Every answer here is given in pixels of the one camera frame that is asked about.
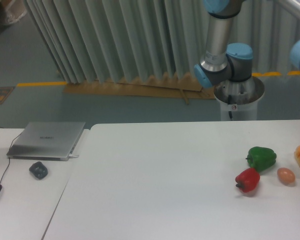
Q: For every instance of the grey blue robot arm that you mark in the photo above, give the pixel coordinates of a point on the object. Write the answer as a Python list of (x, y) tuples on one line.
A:
[(223, 61)]

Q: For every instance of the red bell pepper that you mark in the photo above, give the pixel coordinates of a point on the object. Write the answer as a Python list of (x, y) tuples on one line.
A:
[(247, 180)]

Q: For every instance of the green bell pepper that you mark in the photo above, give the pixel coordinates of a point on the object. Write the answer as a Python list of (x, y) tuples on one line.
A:
[(261, 158)]

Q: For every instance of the brown cardboard sheet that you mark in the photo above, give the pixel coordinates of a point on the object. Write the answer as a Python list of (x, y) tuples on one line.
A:
[(185, 88)]

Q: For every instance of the white usb plug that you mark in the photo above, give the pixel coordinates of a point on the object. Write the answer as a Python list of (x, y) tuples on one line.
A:
[(71, 156)]

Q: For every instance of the grey folding curtain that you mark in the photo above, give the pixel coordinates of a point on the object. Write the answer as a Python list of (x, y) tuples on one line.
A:
[(124, 39)]

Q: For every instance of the silver laptop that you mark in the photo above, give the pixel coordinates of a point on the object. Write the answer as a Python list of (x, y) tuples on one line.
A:
[(47, 141)]

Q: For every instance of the black small controller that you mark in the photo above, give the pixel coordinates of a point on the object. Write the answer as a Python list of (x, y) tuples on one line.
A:
[(38, 170)]

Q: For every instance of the brown egg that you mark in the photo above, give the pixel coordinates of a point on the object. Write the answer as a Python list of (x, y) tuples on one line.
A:
[(286, 176)]

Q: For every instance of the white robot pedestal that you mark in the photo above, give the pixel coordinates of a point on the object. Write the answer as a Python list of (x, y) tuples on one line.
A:
[(238, 101)]

